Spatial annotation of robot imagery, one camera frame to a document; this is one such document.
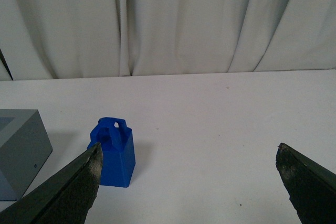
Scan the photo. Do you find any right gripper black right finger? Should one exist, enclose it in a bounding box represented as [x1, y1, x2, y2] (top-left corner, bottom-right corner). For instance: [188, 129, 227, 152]
[276, 143, 335, 223]

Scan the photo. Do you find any gray box base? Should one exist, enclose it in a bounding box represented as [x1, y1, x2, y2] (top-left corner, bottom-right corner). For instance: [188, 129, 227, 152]
[1, 109, 53, 201]

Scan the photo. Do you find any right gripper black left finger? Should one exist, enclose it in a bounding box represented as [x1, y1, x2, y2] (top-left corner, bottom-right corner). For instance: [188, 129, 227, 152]
[1, 143, 102, 223]

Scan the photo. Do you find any white curtain backdrop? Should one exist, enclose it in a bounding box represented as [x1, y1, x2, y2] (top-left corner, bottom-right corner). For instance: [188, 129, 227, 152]
[1, 0, 335, 81]

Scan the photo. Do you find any blue plastic part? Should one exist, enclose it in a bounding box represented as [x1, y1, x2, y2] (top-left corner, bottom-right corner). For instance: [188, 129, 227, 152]
[87, 117, 136, 188]

